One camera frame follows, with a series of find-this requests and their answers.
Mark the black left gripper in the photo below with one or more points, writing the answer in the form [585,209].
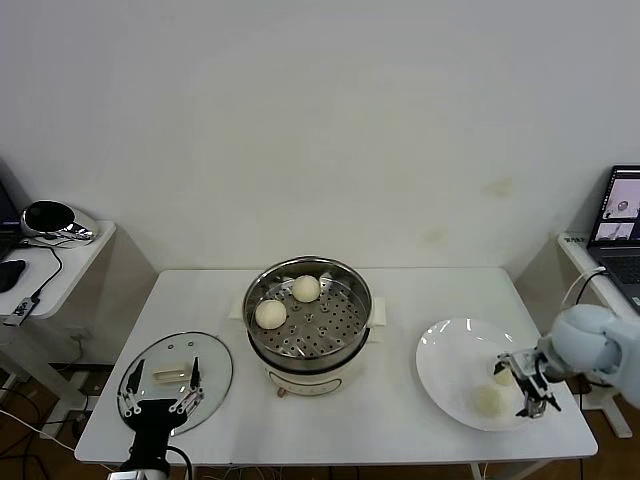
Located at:
[155,420]

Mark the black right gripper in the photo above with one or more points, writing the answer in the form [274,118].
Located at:
[537,387]

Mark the white steamed baozi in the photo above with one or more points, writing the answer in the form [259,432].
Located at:
[270,314]
[305,289]
[490,400]
[505,379]

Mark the round glass pot lid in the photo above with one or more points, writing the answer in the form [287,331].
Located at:
[215,370]

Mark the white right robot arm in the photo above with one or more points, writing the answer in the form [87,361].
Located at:
[590,340]

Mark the perforated steel steamer basket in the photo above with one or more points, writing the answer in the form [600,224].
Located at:
[330,325]

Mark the round white plate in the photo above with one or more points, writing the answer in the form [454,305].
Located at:
[450,360]

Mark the white table leg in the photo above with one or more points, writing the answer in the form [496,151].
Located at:
[479,472]

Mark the white electric cooker pot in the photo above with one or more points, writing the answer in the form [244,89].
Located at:
[305,382]

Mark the white side desk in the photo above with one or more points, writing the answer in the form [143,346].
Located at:
[75,270]
[585,260]

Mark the white desk label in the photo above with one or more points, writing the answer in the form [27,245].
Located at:
[574,239]

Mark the grey laptop with lit screen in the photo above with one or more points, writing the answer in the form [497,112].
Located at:
[620,260]

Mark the small grey usb hub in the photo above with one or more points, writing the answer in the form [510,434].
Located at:
[20,311]

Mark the black computer mouse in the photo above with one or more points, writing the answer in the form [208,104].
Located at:
[10,275]

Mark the silver black headset device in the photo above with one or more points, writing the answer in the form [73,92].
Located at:
[47,217]

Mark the dark laptop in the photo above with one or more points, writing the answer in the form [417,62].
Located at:
[6,220]

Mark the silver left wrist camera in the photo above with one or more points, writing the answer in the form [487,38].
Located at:
[125,475]

